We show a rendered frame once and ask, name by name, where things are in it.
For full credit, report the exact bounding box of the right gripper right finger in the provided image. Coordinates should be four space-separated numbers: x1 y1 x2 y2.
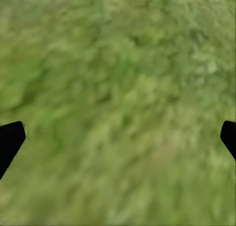
220 121 236 160

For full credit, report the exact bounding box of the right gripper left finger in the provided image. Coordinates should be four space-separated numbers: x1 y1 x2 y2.
0 121 26 180

